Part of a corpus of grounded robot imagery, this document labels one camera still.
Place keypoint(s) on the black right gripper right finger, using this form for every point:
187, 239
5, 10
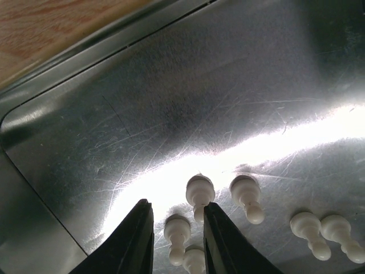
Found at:
226, 249

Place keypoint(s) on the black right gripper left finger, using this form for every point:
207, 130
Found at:
129, 249

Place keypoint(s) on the yellow metal tin box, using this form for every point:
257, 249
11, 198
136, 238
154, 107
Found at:
269, 89

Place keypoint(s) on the white chess pawn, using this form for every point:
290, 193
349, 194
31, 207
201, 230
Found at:
194, 261
199, 193
177, 232
306, 225
246, 194
337, 229

